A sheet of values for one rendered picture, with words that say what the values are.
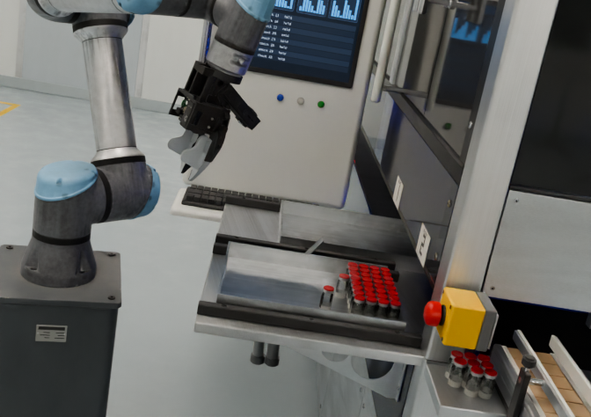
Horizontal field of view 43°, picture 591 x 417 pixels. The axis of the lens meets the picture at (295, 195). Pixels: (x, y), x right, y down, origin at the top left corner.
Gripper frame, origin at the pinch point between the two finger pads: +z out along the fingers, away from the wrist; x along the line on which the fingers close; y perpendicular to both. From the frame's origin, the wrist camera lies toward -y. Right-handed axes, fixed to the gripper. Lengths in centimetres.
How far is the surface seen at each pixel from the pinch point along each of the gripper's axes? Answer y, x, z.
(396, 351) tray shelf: -25.3, 41.0, 10.2
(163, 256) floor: -127, -171, 111
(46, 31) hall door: -182, -530, 97
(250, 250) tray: -21.2, 0.6, 14.6
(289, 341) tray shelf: -10.7, 30.9, 15.8
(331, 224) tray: -55, -13, 12
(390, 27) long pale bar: -59, -28, -38
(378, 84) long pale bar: -62, -26, -23
